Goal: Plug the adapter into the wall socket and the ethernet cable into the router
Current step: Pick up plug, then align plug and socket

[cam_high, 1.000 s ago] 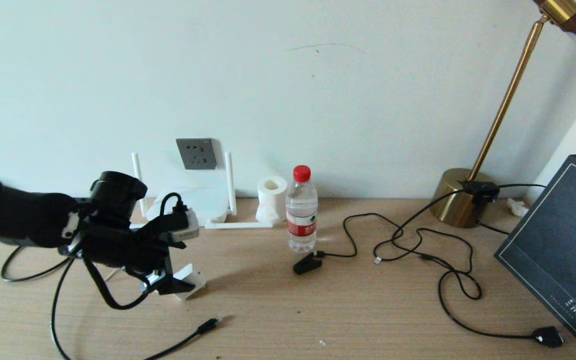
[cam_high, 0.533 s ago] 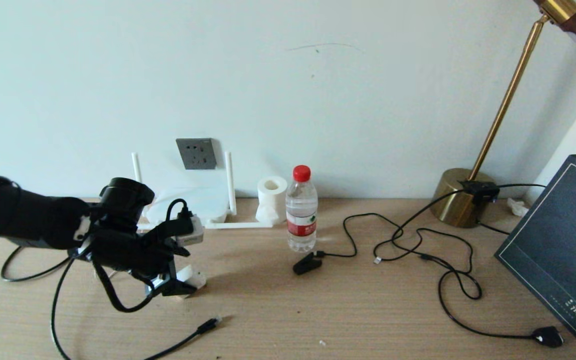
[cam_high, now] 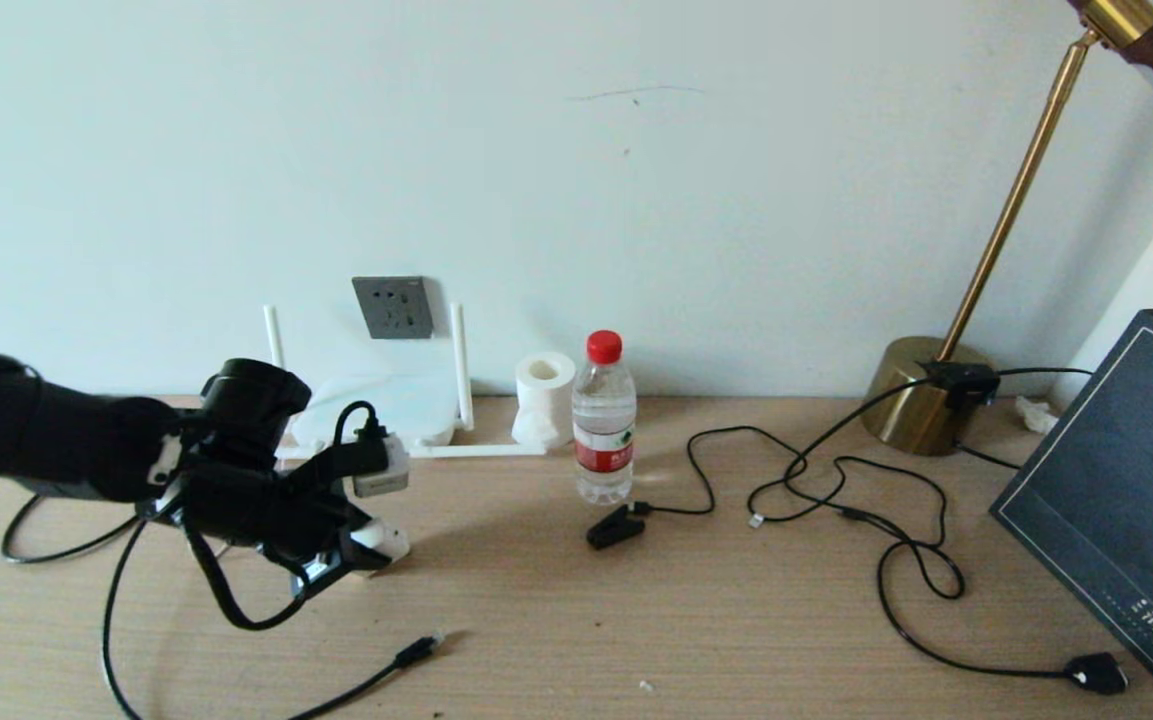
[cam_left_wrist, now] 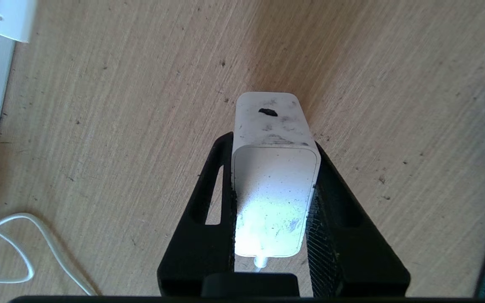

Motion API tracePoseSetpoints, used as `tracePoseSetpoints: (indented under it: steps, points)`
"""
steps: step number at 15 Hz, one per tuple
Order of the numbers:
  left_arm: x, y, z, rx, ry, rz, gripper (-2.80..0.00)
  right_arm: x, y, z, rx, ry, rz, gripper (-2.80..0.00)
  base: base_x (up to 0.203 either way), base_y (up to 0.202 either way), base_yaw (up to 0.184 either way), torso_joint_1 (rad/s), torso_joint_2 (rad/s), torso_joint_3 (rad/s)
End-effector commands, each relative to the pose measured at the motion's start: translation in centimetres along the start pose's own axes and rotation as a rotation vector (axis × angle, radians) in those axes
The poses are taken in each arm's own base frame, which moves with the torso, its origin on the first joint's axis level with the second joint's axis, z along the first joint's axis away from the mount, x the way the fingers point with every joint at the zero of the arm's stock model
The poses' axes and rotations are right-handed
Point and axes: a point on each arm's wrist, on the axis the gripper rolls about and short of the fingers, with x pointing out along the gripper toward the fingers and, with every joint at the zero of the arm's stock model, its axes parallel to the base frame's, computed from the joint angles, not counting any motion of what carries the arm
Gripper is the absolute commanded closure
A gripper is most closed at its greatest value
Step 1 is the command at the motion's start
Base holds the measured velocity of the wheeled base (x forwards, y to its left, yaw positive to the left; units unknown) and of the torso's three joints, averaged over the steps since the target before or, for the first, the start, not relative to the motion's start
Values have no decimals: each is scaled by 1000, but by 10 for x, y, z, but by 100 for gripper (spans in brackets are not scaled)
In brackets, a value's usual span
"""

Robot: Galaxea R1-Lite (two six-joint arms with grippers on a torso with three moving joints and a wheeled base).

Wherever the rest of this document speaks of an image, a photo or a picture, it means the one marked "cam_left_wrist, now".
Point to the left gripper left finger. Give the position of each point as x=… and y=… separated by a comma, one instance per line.
x=192, y=252

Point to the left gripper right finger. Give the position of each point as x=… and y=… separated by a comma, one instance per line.
x=351, y=261

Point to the white power adapter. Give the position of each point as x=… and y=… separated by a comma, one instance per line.
x=274, y=189

